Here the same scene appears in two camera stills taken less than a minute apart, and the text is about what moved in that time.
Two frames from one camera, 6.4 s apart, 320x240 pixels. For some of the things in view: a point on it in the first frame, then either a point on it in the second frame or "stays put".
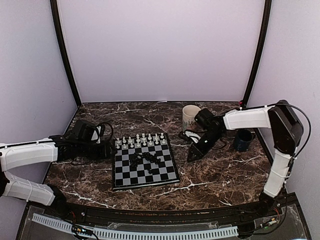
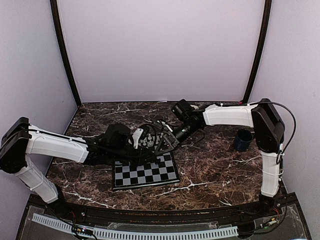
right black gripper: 199,153 to 167,150
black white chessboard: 126,176 stays put
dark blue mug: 242,138 stays put
